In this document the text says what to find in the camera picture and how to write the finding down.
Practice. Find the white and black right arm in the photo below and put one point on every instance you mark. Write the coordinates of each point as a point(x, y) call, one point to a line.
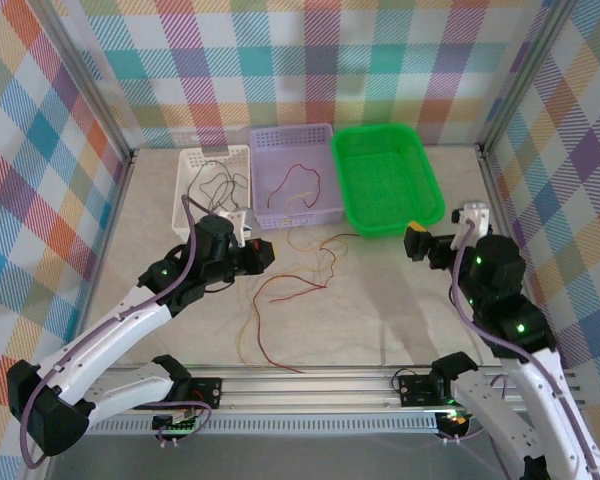
point(545, 390)

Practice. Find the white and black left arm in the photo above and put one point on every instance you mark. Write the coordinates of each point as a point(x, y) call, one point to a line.
point(105, 330)

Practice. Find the white perforated plastic basket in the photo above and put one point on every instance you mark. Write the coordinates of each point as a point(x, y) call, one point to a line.
point(190, 160)

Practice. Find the green plastic mesh basket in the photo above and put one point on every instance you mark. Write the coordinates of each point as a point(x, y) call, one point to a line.
point(380, 165)

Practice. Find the lilac perforated plastic basket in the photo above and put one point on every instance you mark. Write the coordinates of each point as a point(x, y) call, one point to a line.
point(280, 150)

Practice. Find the small controller board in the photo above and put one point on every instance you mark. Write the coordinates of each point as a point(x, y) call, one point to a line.
point(175, 422)
point(452, 422)

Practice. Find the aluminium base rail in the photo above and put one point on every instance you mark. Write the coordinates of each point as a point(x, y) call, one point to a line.
point(305, 395)

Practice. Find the aluminium frame post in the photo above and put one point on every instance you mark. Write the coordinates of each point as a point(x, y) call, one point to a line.
point(80, 80)
point(525, 75)

